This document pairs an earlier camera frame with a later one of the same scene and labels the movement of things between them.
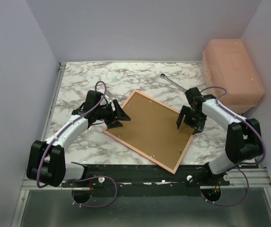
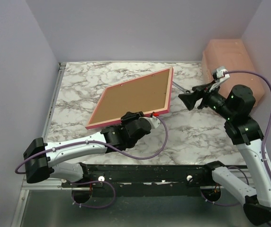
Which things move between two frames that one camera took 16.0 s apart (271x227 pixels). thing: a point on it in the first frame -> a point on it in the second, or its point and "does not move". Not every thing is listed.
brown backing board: x=152 y=128 -> x=148 y=95
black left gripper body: x=107 y=114 -> x=126 y=122
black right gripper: x=197 y=126 -> x=190 y=99
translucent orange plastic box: x=227 y=63 does not move
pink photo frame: x=152 y=131 -> x=149 y=94
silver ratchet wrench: x=164 y=76 does not move
